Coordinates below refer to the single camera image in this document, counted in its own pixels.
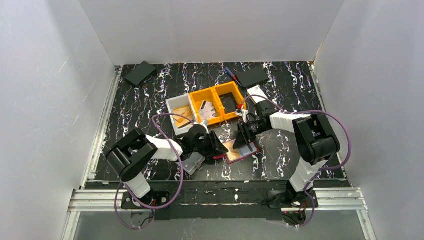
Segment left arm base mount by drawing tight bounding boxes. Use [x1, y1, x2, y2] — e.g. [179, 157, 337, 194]
[121, 191, 171, 210]

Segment yellow bin with black card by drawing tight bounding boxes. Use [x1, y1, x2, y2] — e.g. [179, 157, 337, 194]
[212, 81, 245, 121]

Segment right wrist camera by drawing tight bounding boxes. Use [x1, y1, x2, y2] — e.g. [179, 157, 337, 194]
[235, 104, 249, 123]

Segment grey card holder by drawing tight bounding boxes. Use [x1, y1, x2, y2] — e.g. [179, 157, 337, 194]
[182, 152, 206, 176]

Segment white plastic bin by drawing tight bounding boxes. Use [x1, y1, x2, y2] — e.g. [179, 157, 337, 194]
[166, 94, 198, 136]

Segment black flat box left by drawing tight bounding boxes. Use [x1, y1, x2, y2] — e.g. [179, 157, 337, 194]
[123, 61, 157, 87]

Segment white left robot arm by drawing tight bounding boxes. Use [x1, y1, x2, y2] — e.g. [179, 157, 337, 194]
[105, 123, 228, 199]

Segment red card holder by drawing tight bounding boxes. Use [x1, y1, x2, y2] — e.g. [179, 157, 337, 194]
[213, 142, 259, 165]

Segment yellow bin with white cards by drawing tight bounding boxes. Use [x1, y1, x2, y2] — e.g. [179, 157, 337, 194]
[189, 87, 224, 125]

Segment white VIP card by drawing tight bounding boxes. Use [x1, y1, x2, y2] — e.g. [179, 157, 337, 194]
[198, 101, 218, 121]

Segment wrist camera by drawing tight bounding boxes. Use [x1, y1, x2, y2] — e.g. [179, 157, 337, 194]
[198, 119, 209, 133]
[235, 104, 249, 123]

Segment black flat box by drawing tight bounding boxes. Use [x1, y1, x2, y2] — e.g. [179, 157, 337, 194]
[235, 67, 270, 89]
[123, 61, 157, 87]

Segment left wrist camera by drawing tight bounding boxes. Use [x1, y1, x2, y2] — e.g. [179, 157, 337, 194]
[198, 119, 209, 133]

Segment blue red pen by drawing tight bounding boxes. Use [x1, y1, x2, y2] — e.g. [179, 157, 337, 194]
[225, 67, 238, 82]

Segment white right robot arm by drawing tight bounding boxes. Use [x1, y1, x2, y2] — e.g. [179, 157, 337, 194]
[233, 103, 340, 194]

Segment white small box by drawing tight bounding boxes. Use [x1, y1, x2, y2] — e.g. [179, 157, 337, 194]
[247, 85, 268, 104]

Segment black flat box right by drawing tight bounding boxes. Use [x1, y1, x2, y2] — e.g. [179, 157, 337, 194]
[235, 67, 270, 89]

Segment black card in bin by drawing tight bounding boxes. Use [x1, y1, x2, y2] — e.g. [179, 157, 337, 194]
[219, 92, 239, 114]

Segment gold VIP card top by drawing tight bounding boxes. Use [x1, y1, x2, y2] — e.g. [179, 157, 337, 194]
[173, 105, 193, 124]

